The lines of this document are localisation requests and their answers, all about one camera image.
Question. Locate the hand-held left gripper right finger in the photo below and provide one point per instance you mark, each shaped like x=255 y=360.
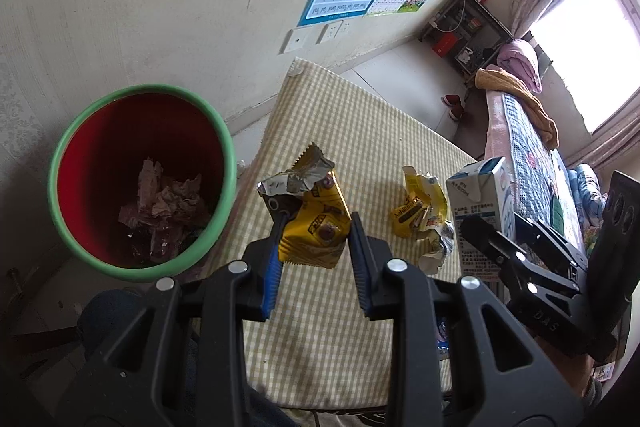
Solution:
x=360 y=267

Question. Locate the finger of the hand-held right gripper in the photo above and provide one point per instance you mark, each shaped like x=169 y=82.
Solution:
x=550 y=247
x=492 y=244

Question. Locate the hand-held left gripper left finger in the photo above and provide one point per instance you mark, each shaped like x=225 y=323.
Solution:
x=272 y=277

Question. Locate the white milk carton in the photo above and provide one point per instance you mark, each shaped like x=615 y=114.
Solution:
x=480 y=197

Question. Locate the yellow wrapper with silver lining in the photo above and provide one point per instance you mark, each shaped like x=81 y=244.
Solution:
x=315 y=227

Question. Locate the red bin with green rim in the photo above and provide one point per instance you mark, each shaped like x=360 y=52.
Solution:
x=100 y=147

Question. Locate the person's right forearm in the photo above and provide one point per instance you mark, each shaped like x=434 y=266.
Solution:
x=582 y=374

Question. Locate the blue patterned pillow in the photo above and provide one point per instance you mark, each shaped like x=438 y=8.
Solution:
x=582 y=187

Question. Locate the crumpled yellow wrapper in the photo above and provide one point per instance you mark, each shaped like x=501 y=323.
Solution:
x=420 y=207

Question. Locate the blue patchwork quilt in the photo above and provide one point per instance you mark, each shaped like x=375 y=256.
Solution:
x=530 y=157

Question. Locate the blue cookie wrapper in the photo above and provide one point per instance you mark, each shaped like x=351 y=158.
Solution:
x=442 y=334

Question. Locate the pink bed sheet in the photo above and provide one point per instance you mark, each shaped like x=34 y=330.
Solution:
x=495 y=127

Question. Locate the pile of crumpled wrappers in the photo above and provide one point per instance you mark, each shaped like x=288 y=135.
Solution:
x=170 y=197

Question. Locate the red shoe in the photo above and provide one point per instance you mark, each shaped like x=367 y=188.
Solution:
x=456 y=112
x=451 y=100

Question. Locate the yellow checked tablecloth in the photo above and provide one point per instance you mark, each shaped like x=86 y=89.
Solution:
x=350 y=127

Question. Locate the orange towel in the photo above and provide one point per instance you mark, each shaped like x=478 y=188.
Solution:
x=520 y=94

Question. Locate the pink folded blanket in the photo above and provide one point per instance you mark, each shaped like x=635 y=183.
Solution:
x=522 y=62

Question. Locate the red box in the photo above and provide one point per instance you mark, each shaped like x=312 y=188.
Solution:
x=445 y=44

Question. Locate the bright window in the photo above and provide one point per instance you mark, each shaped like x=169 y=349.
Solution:
x=600 y=47

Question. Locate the dark shelf unit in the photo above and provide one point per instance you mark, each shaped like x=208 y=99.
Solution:
x=480 y=32

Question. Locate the white wall socket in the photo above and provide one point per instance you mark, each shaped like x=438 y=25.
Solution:
x=340 y=28
x=325 y=34

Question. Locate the white blank wall plate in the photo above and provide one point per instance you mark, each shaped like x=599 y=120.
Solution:
x=294 y=41

